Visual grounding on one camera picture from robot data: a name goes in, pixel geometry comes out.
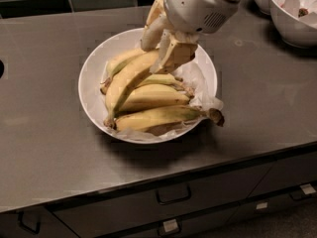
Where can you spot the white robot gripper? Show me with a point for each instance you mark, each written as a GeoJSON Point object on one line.
{"type": "Point", "coordinates": [194, 9]}

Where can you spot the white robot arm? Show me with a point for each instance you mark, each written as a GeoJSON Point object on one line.
{"type": "Point", "coordinates": [173, 27]}

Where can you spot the top back banana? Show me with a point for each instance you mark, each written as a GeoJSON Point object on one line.
{"type": "Point", "coordinates": [116, 64]}

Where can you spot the large white bowl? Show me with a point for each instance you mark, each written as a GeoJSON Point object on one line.
{"type": "Point", "coordinates": [92, 80]}

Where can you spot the front banana with stem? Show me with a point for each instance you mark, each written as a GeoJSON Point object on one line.
{"type": "Point", "coordinates": [147, 119]}

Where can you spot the white bowl near corner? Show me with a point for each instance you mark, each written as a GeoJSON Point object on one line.
{"type": "Point", "coordinates": [295, 20]}

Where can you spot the white paper liner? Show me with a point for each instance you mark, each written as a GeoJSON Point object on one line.
{"type": "Point", "coordinates": [166, 106]}

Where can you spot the lower drawer with label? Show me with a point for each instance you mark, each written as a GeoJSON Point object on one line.
{"type": "Point", "coordinates": [180, 226]}

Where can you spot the lower right drawer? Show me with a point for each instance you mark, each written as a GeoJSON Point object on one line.
{"type": "Point", "coordinates": [265, 204]}

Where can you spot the right drawer with handle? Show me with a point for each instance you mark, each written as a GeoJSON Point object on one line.
{"type": "Point", "coordinates": [288, 172]}

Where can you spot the drawer with handle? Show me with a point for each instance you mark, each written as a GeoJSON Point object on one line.
{"type": "Point", "coordinates": [113, 215]}
{"type": "Point", "coordinates": [288, 172]}
{"type": "Point", "coordinates": [34, 222]}

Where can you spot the middle drawer with handle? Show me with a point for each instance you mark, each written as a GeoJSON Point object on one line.
{"type": "Point", "coordinates": [113, 215]}

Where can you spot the left drawer with handle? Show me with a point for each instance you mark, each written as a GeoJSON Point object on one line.
{"type": "Point", "coordinates": [34, 222]}

